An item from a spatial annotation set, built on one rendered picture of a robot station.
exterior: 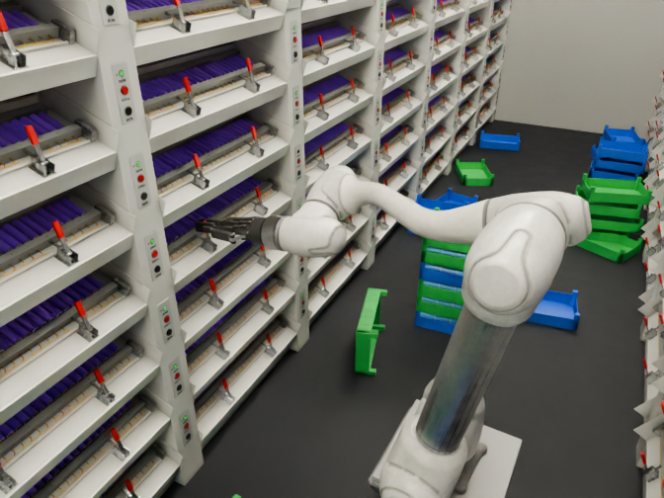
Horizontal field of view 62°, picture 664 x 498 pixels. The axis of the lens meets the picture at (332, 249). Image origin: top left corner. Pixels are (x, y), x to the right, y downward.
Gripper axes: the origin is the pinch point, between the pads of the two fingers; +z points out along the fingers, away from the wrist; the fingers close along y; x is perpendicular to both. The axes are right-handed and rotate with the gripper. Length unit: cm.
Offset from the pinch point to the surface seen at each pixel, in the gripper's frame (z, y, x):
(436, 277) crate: -38, 81, -56
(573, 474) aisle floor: -96, 30, -91
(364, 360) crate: -21, 42, -73
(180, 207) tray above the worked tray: -3.1, -11.2, 10.3
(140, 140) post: -6.1, -20.4, 30.3
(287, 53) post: -7, 43, 38
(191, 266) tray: 0.6, -9.2, -7.9
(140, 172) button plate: -5.3, -22.2, 23.6
